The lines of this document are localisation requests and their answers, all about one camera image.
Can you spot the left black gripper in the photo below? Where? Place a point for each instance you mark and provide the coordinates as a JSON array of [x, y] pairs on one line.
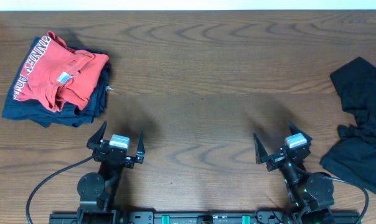
[[96, 144]]

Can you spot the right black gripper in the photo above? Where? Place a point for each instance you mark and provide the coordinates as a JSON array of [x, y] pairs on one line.
[[276, 160]]

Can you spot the black t-shirt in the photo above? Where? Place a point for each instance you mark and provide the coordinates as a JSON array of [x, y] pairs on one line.
[[353, 157]]

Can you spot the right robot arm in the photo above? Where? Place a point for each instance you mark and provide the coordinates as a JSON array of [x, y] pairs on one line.
[[312, 193]]

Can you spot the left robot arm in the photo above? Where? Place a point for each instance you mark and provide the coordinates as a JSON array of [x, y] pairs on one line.
[[97, 190]]

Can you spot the navy folded t-shirt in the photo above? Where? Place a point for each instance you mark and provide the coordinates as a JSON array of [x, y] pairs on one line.
[[71, 115]]

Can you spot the red folded t-shirt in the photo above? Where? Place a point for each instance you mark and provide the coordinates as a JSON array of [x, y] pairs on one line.
[[55, 74]]

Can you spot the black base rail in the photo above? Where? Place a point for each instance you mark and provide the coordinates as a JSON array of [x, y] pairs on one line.
[[261, 216]]

